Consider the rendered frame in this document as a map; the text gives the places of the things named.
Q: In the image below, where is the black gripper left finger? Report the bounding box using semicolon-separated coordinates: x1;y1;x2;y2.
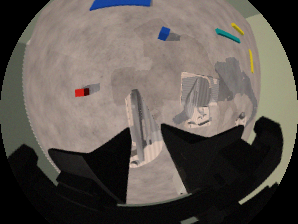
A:
48;127;132;205

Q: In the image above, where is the small red cube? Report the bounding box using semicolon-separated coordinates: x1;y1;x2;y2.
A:
74;88;89;97

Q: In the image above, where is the blue flat rectangular plate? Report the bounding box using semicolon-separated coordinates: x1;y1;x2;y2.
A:
89;0;150;11

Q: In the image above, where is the teal rectangular bar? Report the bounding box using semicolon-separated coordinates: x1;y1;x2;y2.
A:
216;28;241;43

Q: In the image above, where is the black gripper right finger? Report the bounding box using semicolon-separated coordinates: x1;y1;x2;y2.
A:
161;124;245;194

